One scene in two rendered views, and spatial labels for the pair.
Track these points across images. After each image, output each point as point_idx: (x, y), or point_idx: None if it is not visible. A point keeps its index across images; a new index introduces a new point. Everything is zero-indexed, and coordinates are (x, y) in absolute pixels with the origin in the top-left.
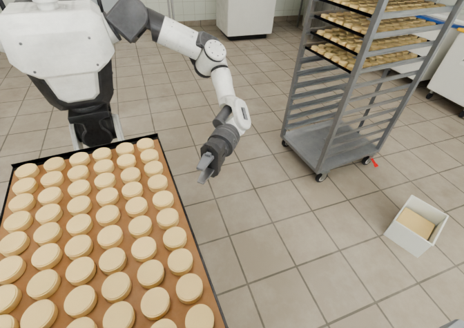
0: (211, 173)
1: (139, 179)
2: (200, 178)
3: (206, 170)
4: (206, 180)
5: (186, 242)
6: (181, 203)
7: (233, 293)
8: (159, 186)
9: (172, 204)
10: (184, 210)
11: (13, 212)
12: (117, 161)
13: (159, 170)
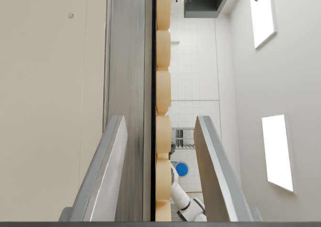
0: (98, 178)
1: (160, 155)
2: (123, 145)
3: (109, 209)
4: (114, 128)
5: None
6: (153, 66)
7: None
8: (169, 117)
9: (160, 73)
10: (153, 45)
11: None
12: None
13: (169, 165)
